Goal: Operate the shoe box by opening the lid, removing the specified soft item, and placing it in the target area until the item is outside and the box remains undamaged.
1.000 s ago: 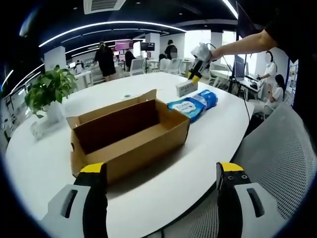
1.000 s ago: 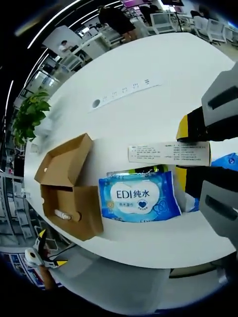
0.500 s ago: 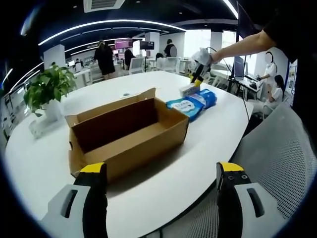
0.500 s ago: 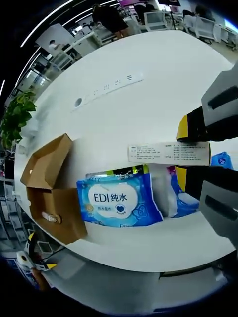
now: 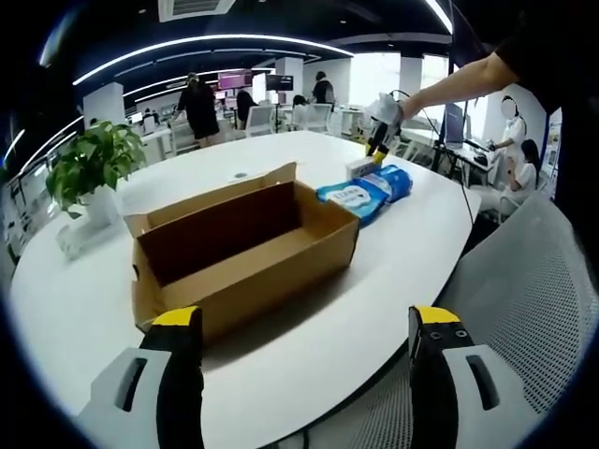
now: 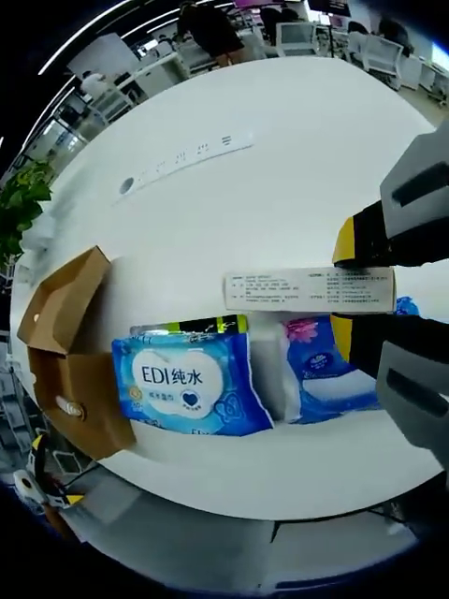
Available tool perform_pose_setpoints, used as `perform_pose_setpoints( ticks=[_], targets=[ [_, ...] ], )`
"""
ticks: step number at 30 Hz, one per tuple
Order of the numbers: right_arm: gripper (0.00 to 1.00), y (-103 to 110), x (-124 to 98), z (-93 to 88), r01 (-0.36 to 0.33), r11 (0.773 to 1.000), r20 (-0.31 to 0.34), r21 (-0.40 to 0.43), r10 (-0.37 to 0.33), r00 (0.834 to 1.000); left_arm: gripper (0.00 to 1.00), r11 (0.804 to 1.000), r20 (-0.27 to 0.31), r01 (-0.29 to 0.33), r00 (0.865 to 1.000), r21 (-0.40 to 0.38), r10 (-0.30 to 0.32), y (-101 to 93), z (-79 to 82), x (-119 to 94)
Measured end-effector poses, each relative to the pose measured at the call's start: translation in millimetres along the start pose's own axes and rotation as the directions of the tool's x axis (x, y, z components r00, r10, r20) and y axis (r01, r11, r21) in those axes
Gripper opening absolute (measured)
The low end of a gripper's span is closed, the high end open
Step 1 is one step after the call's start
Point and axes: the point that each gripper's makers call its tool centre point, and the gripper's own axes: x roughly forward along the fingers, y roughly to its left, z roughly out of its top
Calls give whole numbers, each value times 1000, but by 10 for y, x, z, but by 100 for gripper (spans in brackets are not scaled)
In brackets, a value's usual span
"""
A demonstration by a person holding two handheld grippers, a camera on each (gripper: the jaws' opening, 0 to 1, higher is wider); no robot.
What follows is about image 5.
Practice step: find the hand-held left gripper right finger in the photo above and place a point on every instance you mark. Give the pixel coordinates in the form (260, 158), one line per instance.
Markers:
(430, 374)

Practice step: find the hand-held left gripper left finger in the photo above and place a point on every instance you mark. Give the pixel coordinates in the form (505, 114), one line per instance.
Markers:
(180, 374)

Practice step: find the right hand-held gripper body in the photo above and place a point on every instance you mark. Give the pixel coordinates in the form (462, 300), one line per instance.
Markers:
(387, 111)

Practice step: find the small white box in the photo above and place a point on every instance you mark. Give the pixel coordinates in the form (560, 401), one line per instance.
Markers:
(360, 167)

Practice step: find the blue wet wipes packet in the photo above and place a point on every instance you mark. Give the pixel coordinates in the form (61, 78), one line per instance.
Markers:
(353, 198)

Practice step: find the brown cardboard shoe box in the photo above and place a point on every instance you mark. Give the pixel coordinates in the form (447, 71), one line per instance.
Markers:
(262, 280)

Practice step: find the white office chair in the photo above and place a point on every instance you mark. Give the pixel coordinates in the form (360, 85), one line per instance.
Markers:
(259, 119)
(318, 117)

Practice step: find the black monitor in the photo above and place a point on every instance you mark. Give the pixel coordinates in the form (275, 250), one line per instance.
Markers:
(280, 82)

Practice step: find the grey mesh office chair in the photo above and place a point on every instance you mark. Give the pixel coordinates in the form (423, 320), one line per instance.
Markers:
(524, 280)

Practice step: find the person's black shirt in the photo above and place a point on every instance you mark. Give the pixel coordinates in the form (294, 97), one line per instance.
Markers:
(538, 56)

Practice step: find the blue white signboard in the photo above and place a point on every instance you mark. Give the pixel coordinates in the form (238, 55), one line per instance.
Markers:
(554, 145)

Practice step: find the small clear cup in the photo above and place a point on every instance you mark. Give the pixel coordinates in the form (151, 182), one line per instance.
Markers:
(70, 241)

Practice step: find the long ceiling light strip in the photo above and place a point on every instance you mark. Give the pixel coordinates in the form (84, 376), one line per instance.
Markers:
(210, 38)

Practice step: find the ceiling air conditioner vent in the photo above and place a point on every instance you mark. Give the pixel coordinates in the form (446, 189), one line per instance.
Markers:
(196, 7)

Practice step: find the green potted plant white pot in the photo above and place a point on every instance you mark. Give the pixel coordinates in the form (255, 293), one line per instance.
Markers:
(93, 159)

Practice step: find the white square pillar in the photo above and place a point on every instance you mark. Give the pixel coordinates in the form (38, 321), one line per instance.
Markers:
(104, 105)

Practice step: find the purple wall screen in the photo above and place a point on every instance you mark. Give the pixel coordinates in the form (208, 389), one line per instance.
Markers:
(234, 80)

